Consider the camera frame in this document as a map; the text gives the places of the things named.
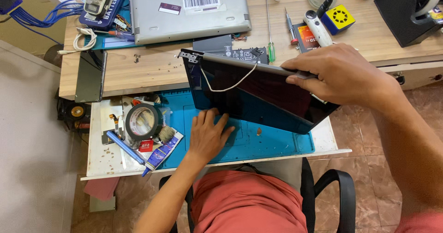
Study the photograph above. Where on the person's right hand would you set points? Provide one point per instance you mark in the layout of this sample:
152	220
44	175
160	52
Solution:
349	77

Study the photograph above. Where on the person's left hand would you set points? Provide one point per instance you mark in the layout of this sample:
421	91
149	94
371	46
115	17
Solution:
206	139

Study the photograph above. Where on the black laptop screen panel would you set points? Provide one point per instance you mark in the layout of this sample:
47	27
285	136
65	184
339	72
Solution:
256	94

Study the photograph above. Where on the small bristle brush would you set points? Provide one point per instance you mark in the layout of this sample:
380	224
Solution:
166	134

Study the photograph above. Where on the white blue glue tube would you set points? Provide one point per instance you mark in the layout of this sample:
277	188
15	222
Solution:
162	153

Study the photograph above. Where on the blue silicone repair mat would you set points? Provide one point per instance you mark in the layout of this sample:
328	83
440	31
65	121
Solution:
263	144

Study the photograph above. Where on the white electric screwdriver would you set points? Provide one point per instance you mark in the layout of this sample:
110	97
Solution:
317	28

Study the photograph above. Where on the black orange drive box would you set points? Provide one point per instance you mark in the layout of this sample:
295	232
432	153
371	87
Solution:
305	39

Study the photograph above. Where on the yellow blue magnetizer cube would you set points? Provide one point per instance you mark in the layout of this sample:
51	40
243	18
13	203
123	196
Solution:
338	19

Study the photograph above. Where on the red flux tin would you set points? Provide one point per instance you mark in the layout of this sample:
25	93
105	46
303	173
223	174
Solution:
146	145

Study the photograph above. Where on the wooden desk drawer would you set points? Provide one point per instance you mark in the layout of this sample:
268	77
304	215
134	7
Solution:
415	75

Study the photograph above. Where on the red shorts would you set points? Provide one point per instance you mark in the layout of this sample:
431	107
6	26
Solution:
245	201

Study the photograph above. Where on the red black precision screwdriver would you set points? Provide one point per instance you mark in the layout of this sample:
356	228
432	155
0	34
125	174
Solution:
291	27

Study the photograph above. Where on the black tape roll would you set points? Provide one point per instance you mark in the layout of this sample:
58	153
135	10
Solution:
129	125

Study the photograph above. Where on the black tape dispenser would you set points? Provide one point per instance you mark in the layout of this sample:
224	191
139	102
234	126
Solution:
398	14

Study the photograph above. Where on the blue pen tool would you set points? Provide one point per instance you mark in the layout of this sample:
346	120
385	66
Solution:
124	146

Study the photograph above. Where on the scatter of small screws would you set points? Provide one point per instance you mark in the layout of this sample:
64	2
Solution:
162	66

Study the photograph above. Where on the black laptop battery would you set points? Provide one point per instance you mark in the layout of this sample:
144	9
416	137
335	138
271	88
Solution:
238	54

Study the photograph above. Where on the white pull-out tray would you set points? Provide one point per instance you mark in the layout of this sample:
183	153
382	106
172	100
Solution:
103	156

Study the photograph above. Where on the black office chair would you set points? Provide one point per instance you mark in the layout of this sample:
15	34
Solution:
341	198

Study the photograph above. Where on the grey box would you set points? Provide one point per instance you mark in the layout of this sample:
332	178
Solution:
102	204

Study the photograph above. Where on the silver laptop base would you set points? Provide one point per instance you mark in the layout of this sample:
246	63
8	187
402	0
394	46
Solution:
188	13

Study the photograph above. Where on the black smartphone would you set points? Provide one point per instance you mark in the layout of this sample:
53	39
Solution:
90	75

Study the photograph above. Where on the black speaker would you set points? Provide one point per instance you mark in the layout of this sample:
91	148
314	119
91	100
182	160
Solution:
74	113

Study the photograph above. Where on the blue battery package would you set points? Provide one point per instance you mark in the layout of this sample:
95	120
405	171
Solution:
114	8

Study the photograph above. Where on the white battery charger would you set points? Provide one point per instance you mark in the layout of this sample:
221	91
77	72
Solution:
97	1

